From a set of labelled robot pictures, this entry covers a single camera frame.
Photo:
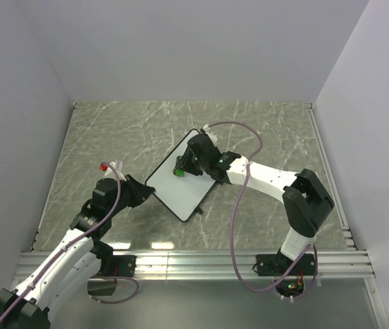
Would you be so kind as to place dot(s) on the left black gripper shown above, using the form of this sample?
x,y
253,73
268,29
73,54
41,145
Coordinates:
x,y
140,192

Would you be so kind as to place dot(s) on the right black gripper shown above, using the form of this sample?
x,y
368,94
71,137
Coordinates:
x,y
187,163

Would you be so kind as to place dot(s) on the green whiteboard eraser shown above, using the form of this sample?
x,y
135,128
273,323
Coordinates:
x,y
178,169

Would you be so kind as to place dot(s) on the small black-framed whiteboard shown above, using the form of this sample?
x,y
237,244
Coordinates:
x,y
182,196

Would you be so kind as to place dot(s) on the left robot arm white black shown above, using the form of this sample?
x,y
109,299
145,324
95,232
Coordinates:
x,y
79,256

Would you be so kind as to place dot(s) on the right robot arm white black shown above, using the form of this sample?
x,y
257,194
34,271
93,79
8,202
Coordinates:
x,y
306,201

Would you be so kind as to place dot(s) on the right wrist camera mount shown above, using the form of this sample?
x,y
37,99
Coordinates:
x,y
207,130

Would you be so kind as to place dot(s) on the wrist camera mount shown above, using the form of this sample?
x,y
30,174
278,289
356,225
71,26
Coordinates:
x,y
207,130
109,169

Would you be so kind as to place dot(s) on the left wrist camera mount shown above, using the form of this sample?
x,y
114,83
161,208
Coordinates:
x,y
109,169

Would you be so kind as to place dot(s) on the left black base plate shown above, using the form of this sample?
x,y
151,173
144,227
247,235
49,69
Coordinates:
x,y
118,265

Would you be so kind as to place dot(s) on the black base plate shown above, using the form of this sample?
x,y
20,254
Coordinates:
x,y
118,265
277,264

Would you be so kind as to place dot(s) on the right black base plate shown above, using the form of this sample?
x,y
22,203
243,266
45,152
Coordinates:
x,y
277,264

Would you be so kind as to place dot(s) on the aluminium right side rail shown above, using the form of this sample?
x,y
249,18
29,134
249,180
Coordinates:
x,y
346,231

